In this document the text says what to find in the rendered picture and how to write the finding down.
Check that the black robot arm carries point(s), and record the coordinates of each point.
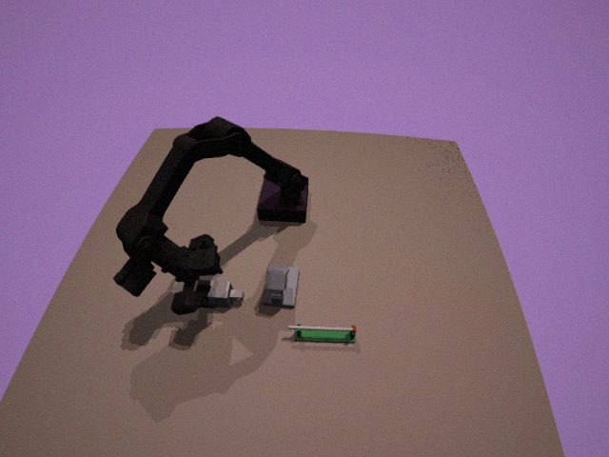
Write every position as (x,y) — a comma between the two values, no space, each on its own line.
(142,230)

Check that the grey tapered pin with red cap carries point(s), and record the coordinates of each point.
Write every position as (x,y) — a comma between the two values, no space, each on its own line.
(322,328)

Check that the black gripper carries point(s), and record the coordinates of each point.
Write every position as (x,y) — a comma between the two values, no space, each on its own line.
(187,300)

